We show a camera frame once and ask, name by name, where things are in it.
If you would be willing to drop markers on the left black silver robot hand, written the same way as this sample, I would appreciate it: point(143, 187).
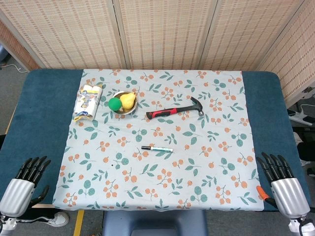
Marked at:
point(17, 196)

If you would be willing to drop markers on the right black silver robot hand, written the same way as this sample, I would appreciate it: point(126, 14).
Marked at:
point(290, 196)

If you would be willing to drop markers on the black marker cap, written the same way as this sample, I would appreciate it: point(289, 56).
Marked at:
point(145, 147)

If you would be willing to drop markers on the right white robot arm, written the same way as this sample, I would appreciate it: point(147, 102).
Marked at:
point(299, 227)

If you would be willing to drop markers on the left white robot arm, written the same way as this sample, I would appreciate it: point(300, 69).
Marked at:
point(7, 223)

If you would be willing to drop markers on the white sneaker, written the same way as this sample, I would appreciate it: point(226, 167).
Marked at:
point(60, 219)

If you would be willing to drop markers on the white floor device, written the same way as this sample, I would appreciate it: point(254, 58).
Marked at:
point(301, 115)

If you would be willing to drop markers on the blue table cover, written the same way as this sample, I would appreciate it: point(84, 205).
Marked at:
point(37, 110)

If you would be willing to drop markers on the white plastic-wrapped roll pack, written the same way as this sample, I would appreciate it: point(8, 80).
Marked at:
point(87, 103)

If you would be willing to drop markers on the floral printed tablecloth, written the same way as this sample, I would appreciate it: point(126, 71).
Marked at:
point(172, 177)

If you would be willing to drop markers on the green ball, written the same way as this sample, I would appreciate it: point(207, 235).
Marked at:
point(114, 103)

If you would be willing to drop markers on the blue padded seat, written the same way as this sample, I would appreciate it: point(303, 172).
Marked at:
point(155, 222)

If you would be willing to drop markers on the small steel bowl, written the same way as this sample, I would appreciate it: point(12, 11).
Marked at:
point(125, 111)

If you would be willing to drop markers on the yellow pear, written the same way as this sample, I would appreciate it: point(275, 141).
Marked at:
point(128, 100)

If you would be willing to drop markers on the red black claw hammer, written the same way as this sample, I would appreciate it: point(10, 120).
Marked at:
point(167, 112)

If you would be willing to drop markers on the woven bamboo folding screen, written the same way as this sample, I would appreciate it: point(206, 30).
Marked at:
point(160, 32)

